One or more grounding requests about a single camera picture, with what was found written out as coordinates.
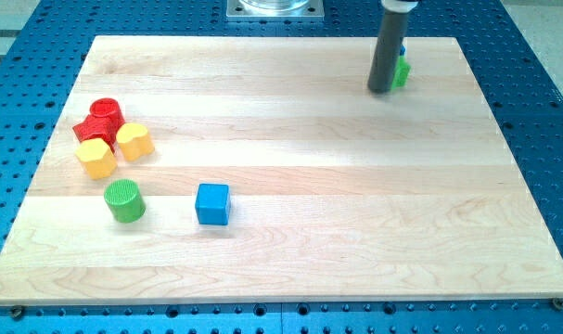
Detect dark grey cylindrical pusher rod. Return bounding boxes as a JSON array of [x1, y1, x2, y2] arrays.
[[367, 9, 409, 93]]

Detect green star block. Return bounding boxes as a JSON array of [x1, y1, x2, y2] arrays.
[[391, 56, 411, 89]]

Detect blue cube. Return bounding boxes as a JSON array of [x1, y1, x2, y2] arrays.
[[195, 183, 231, 225]]

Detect red star block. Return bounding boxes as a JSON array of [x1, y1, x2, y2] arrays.
[[72, 115, 117, 152]]

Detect light wooden board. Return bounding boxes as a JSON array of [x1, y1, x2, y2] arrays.
[[0, 35, 563, 306]]

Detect yellow heart block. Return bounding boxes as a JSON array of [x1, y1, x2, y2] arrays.
[[116, 122, 155, 161]]

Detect red cylinder block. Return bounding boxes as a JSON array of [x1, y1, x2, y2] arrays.
[[89, 97, 125, 131]]

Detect green cylinder block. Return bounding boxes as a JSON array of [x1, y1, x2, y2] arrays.
[[104, 179, 146, 223]]

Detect right board clamp screw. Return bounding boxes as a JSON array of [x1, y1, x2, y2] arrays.
[[551, 298, 563, 311]]

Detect board clamp screw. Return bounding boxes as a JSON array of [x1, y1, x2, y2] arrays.
[[551, 298, 563, 311], [7, 305, 25, 321]]

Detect yellow hexagon block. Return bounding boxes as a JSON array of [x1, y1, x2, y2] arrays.
[[75, 138, 117, 180]]

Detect left board clamp screw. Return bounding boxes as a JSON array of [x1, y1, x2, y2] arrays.
[[7, 305, 25, 321]]

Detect white rod mount collar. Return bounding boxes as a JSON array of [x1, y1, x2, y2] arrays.
[[381, 0, 418, 14]]

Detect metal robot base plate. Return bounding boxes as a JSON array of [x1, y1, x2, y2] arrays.
[[226, 0, 325, 20]]

